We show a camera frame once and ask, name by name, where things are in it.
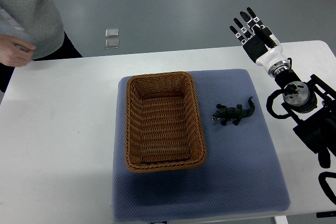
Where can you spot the person in grey sweater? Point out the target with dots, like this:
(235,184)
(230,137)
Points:
(39,23)

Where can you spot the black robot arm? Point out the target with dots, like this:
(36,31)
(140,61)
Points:
(312,106)

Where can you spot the metal floor plate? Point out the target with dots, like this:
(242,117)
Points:
(112,32)
(112,43)

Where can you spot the dark toy crocodile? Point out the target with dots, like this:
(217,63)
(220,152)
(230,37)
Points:
(236,113)

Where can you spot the brown wicker basket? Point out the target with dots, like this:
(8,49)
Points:
(163,128)

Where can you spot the upper metal floor plate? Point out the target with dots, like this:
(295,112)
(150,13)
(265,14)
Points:
(112,32)

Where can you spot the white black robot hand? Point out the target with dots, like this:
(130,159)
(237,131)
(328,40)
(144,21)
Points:
(259,43)

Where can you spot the person's bare hand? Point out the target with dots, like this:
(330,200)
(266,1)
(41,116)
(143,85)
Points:
(15,52)

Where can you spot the blue padded mat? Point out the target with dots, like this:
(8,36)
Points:
(241,174)

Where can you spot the lower metal floor plate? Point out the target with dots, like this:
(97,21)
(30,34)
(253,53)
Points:
(112,43)

